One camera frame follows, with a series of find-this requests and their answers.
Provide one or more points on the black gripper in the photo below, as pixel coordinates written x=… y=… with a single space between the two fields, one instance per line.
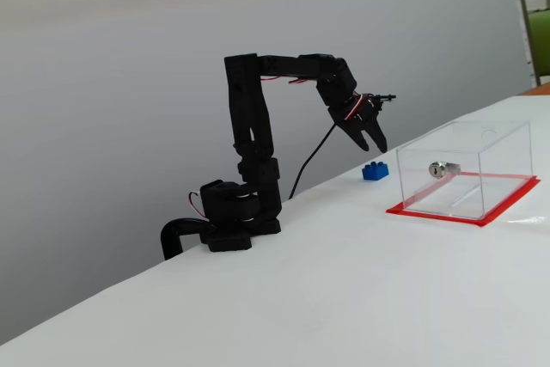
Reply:
x=359 y=122

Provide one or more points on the blue lego brick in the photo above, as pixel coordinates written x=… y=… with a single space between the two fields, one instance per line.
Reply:
x=374 y=173

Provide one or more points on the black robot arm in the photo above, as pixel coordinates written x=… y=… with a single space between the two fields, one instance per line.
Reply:
x=249 y=105

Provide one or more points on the transparent plastic box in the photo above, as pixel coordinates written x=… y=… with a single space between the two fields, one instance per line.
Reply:
x=494 y=156

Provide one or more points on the silver lock cylinder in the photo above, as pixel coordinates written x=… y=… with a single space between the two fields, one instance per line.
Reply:
x=442 y=169

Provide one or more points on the green panel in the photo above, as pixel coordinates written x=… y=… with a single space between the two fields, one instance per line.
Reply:
x=541 y=44

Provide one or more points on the black table clamp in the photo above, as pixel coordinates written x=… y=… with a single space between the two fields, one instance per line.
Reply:
x=169 y=238

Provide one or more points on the red tape frame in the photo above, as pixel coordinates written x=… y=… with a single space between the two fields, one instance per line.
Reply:
x=429 y=215

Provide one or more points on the grey metal shelf post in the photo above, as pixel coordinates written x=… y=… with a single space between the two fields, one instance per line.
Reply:
x=526 y=19

